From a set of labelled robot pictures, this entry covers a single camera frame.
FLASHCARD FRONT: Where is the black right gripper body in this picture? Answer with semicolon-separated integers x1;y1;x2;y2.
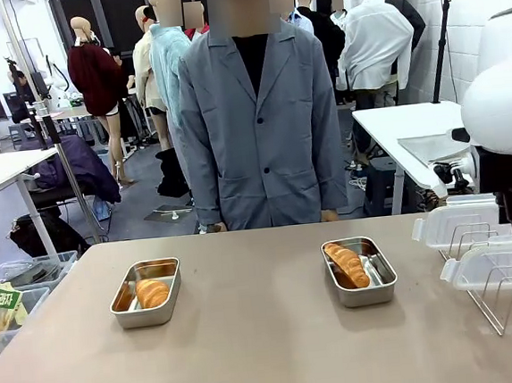
471;141;512;212

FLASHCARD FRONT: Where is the clear plastic container lid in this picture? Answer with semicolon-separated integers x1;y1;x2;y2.
408;198;512;264

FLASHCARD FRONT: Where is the clear plastic container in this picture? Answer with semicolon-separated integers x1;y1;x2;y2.
436;236;512;296

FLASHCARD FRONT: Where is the long striped bread loaf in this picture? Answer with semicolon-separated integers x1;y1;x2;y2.
323;238;372;292

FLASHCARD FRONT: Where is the golden croissant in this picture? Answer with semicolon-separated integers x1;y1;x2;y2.
134;276;172;311

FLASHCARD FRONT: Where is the person's left forearm grey sleeve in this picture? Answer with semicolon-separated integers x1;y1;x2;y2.
310;112;351;213

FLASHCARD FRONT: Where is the person's right forearm grey sleeve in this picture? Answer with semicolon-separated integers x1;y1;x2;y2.
181;122;225;229

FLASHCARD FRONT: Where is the black bag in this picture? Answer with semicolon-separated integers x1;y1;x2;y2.
7;208;93;264

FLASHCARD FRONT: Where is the grey metal sheet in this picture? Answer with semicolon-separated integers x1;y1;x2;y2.
397;129;474;167

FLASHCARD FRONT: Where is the clear plastic storage bin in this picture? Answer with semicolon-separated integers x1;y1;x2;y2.
0;284;57;370
0;250;81;296

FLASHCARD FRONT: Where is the green labelled snack bag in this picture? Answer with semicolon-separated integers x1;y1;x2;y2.
0;280;28;329

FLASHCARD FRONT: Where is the slanted aluminium pole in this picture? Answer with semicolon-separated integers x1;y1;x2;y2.
0;0;104;252

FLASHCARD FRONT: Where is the dark purple coat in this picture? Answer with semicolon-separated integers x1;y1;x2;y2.
26;130;122;211

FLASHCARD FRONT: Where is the white table with grey sheet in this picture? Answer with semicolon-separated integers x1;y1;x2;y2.
350;96;479;219

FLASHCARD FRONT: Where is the seated person in dark top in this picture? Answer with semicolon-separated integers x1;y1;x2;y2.
5;69;39;125

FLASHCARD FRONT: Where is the black box under table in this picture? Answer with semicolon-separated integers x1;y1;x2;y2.
360;156;403;218

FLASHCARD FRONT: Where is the black tripod stand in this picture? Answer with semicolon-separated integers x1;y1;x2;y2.
423;0;463;105

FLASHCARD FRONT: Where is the rectangular stainless steel container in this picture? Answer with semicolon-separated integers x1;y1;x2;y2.
319;232;401;311
105;255;187;331

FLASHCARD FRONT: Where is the mannequin in black coat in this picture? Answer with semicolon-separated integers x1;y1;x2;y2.
381;0;430;55

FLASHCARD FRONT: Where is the mannequin in dark red sweater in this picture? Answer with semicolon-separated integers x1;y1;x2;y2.
63;12;136;190

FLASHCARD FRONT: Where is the mannequin in white shirt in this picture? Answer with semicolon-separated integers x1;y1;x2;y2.
332;0;422;101

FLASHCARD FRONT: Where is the mannequin in cream jacket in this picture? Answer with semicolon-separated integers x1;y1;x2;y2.
127;4;177;154

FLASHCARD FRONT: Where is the mannequin in black jacket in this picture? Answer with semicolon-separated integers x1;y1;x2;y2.
295;0;352;108

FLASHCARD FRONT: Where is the mannequin in light blue shirt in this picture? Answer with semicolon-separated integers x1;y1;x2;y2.
144;0;206;183

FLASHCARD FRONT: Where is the person in grey coat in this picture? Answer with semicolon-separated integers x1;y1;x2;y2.
170;0;352;237

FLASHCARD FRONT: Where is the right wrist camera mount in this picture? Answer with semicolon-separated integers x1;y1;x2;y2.
429;126;481;195

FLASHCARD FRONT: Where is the silver wire lid rack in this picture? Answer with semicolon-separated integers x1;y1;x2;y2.
437;218;512;341

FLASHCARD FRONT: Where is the metal mannequin base plate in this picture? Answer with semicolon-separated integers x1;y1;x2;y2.
142;202;196;227

